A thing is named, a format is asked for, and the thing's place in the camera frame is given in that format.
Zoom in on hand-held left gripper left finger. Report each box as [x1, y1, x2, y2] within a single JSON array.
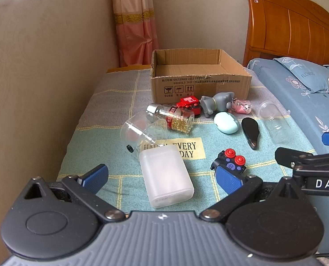
[[24, 164, 126, 224]]

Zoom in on light blue egg-shaped case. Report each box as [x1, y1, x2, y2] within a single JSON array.
[[214, 111, 240, 134]]

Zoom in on grey elephant toy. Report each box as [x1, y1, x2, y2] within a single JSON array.
[[200, 91, 236, 118]]

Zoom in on pink curtain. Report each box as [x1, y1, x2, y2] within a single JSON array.
[[110, 0, 160, 68]]

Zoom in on red toy train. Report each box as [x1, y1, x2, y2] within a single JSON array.
[[176, 96, 202, 116]]

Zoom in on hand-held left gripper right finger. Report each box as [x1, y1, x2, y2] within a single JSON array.
[[199, 164, 306, 224]]

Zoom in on wooden headboard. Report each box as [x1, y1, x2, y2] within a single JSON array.
[[242, 0, 329, 68]]

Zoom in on black teardrop-shaped object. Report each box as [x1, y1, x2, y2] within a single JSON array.
[[241, 117, 260, 151]]

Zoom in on blue floral pillow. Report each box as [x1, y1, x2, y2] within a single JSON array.
[[272, 56, 329, 94], [246, 58, 329, 156]]

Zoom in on pink panda keychain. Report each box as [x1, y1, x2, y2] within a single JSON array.
[[231, 98, 251, 114]]

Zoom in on clear plastic cup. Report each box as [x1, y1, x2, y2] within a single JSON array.
[[120, 113, 169, 156]]

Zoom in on black toy controller red buttons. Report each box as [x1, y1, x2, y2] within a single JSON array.
[[210, 148, 248, 178]]

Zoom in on glass bottle of gold capsules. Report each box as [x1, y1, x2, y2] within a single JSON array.
[[146, 103, 195, 135]]

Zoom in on brown cardboard box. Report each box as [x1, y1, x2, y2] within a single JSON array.
[[150, 49, 253, 104]]

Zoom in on clear plastic jar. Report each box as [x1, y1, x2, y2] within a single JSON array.
[[258, 101, 293, 144]]

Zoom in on frosted white plastic container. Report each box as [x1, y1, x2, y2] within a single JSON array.
[[138, 145, 195, 209]]

